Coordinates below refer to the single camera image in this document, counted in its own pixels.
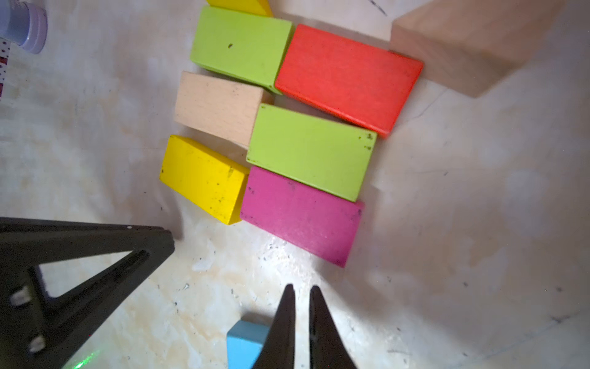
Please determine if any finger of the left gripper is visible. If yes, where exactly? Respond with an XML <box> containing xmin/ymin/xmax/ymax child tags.
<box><xmin>1</xmin><ymin>217</ymin><xmax>175</xmax><ymax>368</ymax></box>

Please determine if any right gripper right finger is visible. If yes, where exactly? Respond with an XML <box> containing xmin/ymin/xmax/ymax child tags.
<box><xmin>309</xmin><ymin>285</ymin><xmax>356</xmax><ymax>369</ymax></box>

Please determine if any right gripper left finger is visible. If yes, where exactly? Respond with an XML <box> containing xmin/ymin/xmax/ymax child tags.
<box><xmin>253</xmin><ymin>284</ymin><xmax>295</xmax><ymax>369</ymax></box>

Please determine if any magenta block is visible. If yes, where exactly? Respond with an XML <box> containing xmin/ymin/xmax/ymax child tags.
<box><xmin>241</xmin><ymin>166</ymin><xmax>365</xmax><ymax>268</ymax></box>

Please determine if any yellow rectangular block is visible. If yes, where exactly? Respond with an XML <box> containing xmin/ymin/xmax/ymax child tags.
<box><xmin>160</xmin><ymin>135</ymin><xmax>250</xmax><ymax>225</ymax></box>

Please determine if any lime green block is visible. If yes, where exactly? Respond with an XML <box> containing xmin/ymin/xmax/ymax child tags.
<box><xmin>190</xmin><ymin>6</ymin><xmax>294</xmax><ymax>94</ymax></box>
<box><xmin>247</xmin><ymin>104</ymin><xmax>378</xmax><ymax>202</ymax></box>

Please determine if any natural wood rectangular block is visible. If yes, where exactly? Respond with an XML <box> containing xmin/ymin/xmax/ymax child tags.
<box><xmin>174</xmin><ymin>71</ymin><xmax>274</xmax><ymax>148</ymax></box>

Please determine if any red block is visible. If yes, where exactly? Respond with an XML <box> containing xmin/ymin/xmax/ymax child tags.
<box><xmin>275</xmin><ymin>25</ymin><xmax>424</xmax><ymax>138</ymax></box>

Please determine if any natural wood triangle block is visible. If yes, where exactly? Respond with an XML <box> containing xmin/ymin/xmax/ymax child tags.
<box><xmin>390</xmin><ymin>0</ymin><xmax>566</xmax><ymax>98</ymax></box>

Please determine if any yellow triangle block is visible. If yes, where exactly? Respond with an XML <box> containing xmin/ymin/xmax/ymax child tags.
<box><xmin>207</xmin><ymin>0</ymin><xmax>273</xmax><ymax>17</ymax></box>

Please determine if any blue rectangular block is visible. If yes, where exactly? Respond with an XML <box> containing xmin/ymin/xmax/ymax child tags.
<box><xmin>227</xmin><ymin>320</ymin><xmax>270</xmax><ymax>369</ymax></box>

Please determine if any lilac round block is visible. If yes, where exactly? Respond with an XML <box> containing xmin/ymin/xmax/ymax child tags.
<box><xmin>1</xmin><ymin>0</ymin><xmax>48</xmax><ymax>55</ymax></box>

